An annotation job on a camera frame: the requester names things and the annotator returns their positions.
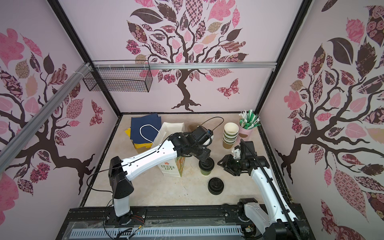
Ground black cup lid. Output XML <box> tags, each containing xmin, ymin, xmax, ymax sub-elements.
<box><xmin>199</xmin><ymin>158</ymin><xmax>215</xmax><ymax>172</ymax></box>

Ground white illustrated paper bag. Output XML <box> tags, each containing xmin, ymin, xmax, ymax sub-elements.
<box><xmin>151</xmin><ymin>122</ymin><xmax>185</xmax><ymax>178</ymax></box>

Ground green paper coffee cup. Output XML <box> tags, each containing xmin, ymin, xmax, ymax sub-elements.
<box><xmin>201</xmin><ymin>169</ymin><xmax>212</xmax><ymax>176</ymax></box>

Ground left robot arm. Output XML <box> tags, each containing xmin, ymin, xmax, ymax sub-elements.
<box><xmin>108</xmin><ymin>130</ymin><xmax>214</xmax><ymax>218</ymax></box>

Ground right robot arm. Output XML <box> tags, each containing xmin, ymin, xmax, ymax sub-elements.
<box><xmin>218</xmin><ymin>140</ymin><xmax>311</xmax><ymax>240</ymax></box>

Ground stack of pulp cup carriers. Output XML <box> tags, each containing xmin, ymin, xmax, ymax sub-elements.
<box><xmin>188</xmin><ymin>123</ymin><xmax>199</xmax><ymax>132</ymax></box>

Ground stack of black lids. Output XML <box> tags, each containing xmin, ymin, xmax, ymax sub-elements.
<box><xmin>208</xmin><ymin>178</ymin><xmax>224</xmax><ymax>195</ymax></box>

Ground pink straw holder cup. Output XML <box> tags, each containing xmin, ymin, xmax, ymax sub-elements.
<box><xmin>239</xmin><ymin>126</ymin><xmax>253</xmax><ymax>141</ymax></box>

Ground stack of paper cups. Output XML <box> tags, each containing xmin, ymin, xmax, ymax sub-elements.
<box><xmin>223</xmin><ymin>123</ymin><xmax>239</xmax><ymax>149</ymax></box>

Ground yellow napkins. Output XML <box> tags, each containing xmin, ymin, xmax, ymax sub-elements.
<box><xmin>125</xmin><ymin>128</ymin><xmax>153</xmax><ymax>150</ymax></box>

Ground bundle of wrapped straws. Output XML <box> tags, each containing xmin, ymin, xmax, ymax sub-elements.
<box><xmin>239</xmin><ymin>110</ymin><xmax>261</xmax><ymax>130</ymax></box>

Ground dark blue napkins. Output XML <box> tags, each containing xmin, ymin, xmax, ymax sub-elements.
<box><xmin>130</xmin><ymin>114</ymin><xmax>162</xmax><ymax>144</ymax></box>

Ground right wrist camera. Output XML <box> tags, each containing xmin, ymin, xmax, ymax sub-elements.
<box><xmin>232</xmin><ymin>146</ymin><xmax>241</xmax><ymax>160</ymax></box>

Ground white slotted cable duct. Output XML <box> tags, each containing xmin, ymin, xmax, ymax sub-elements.
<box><xmin>65</xmin><ymin>226</ymin><xmax>244</xmax><ymax>240</ymax></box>

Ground black wire basket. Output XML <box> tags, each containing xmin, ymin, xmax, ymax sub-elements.
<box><xmin>83</xmin><ymin>60</ymin><xmax>154</xmax><ymax>93</ymax></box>

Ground aluminium rail back wall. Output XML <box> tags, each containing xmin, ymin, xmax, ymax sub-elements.
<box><xmin>94</xmin><ymin>62</ymin><xmax>277</xmax><ymax>70</ymax></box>

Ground aluminium rail wall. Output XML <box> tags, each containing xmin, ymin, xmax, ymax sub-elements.
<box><xmin>1</xmin><ymin>63</ymin><xmax>91</xmax><ymax>172</ymax></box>
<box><xmin>94</xmin><ymin>62</ymin><xmax>277</xmax><ymax>70</ymax></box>

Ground aluminium rail left wall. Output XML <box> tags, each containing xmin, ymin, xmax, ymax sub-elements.
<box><xmin>1</xmin><ymin>63</ymin><xmax>91</xmax><ymax>172</ymax></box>

